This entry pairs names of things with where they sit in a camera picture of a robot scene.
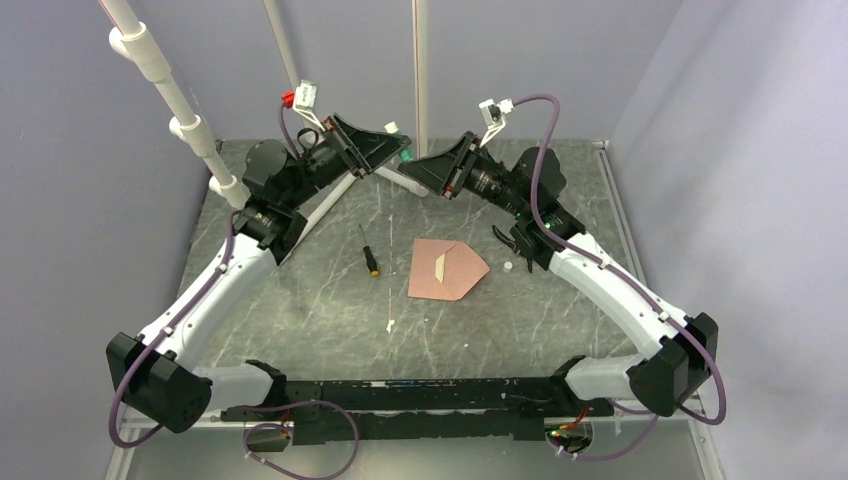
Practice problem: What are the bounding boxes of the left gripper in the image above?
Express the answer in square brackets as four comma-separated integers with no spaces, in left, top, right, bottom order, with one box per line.
[283,113,411,211]

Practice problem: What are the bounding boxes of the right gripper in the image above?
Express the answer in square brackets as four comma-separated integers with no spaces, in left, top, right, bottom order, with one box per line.
[399,131,531,220]

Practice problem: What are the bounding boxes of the green glue stick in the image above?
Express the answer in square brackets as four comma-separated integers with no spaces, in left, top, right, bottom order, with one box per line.
[384,121,413,163]

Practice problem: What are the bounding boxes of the tan paper letter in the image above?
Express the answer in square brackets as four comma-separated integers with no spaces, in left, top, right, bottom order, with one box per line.
[434,254,446,283]

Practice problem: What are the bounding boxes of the pink envelope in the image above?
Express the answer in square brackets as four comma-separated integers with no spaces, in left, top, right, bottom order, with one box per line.
[408,238,490,301]

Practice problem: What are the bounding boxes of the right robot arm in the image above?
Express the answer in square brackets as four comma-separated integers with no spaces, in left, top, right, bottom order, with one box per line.
[398,132,718,417]

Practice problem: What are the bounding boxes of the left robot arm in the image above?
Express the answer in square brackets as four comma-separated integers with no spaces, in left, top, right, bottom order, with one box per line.
[106,114,411,448]

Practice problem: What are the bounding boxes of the black pliers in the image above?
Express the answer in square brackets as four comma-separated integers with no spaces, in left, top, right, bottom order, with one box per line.
[491,225,524,256]

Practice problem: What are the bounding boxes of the black yellow screwdriver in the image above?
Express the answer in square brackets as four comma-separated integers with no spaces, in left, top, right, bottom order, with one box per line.
[358,224,379,277]

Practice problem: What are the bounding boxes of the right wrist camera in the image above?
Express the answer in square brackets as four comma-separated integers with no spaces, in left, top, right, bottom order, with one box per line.
[478,98,514,147]

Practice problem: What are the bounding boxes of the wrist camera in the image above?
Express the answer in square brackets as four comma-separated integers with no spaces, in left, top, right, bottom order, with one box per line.
[281,80,325,132]
[478,98,514,147]

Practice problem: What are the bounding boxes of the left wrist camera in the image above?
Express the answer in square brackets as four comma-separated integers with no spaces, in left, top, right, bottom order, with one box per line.
[281,80,325,132]

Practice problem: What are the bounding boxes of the aluminium side rail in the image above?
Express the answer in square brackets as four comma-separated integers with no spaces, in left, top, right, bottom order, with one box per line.
[590,141,663,315]

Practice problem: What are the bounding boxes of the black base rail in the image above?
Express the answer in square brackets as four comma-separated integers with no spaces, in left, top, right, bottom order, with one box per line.
[221,377,613,446]

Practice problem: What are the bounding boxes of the white PVC pipe frame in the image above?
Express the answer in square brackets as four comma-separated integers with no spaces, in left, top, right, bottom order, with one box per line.
[101,1,427,264]

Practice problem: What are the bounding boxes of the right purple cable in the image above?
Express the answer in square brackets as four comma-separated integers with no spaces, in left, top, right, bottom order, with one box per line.
[512,93,729,464]

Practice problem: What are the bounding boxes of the purple cable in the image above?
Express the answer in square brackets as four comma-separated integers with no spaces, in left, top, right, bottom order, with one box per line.
[107,99,306,450]
[512,93,729,464]

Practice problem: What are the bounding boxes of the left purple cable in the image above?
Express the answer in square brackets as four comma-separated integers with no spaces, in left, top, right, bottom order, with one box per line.
[107,99,306,450]

